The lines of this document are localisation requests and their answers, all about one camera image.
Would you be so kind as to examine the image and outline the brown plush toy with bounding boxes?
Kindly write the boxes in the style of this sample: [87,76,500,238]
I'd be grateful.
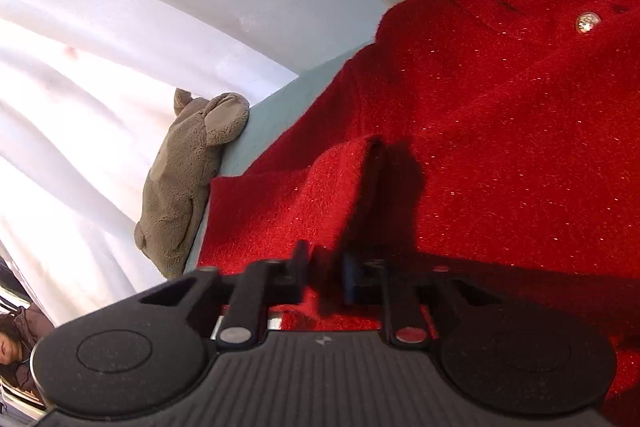
[134,88,251,279]

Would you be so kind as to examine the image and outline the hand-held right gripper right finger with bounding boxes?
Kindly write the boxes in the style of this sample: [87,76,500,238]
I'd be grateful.
[342,251,502,348]

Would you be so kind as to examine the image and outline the white curtain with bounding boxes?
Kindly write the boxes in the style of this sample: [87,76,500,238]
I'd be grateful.
[0,0,506,324]

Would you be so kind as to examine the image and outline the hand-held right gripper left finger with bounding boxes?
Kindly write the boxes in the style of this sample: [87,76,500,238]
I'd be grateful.
[141,240,312,346]

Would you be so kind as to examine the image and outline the red knit sweater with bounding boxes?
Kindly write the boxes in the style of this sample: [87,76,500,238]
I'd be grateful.
[197,0,640,427]

